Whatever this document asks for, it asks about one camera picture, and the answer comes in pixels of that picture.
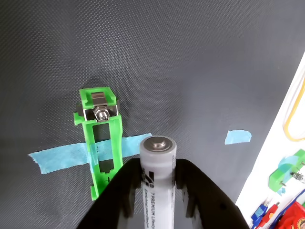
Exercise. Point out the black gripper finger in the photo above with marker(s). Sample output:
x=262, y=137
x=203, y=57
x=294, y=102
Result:
x=209, y=205
x=114, y=200

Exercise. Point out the white AA battery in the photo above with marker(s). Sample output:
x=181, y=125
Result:
x=157, y=171

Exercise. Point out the green battery holder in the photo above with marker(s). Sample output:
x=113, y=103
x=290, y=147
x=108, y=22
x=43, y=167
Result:
x=115, y=143

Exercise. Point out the small green component holder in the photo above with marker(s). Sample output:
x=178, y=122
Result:
x=278, y=179

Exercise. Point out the blue alligator clip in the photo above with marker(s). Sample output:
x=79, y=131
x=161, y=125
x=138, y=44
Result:
x=259, y=212

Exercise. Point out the long blue tape strip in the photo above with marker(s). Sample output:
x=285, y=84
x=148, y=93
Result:
x=59, y=157

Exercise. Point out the small blue tape piece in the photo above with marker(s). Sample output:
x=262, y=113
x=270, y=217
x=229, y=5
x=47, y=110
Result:
x=238, y=137

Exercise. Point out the red snack bag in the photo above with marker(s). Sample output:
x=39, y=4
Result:
x=294, y=217

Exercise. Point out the black textured mat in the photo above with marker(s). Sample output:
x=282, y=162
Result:
x=166, y=59

